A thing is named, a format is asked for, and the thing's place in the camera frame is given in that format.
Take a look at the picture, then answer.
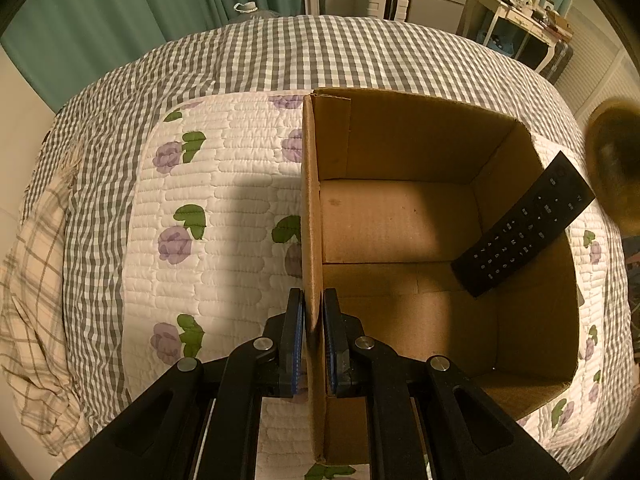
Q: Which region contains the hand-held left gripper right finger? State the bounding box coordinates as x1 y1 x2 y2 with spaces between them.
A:
321 287 571 480

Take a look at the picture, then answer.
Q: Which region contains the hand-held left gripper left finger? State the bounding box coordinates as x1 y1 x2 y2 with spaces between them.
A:
50 287 306 480

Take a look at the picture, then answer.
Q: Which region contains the brown cardboard box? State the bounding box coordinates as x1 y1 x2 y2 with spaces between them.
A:
301 88 581 466

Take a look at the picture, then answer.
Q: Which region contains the black remote control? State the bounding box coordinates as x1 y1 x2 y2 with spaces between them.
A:
450 150 596 300

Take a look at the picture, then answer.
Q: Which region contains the round gold tin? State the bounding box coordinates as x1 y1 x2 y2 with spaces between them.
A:
584 100 640 236

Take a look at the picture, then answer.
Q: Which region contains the floral quilted mat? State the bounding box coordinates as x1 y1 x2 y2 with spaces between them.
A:
122 92 626 480

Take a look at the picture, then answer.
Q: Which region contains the beige plaid cloth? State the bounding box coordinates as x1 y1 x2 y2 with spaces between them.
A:
0 175 96 461

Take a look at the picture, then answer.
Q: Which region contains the grey gingham bedspread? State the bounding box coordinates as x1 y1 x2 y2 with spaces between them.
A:
22 14 631 471

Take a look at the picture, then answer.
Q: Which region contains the blue storage basket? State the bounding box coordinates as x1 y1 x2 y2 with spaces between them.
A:
480 30 516 56

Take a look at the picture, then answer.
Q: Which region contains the black case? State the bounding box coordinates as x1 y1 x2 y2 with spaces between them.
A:
520 35 573 81

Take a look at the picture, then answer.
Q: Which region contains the white desk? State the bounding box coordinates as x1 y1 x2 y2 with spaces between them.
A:
467 0 576 73

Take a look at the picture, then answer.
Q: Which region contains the green curtain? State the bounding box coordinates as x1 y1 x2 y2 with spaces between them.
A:
0 0 326 111

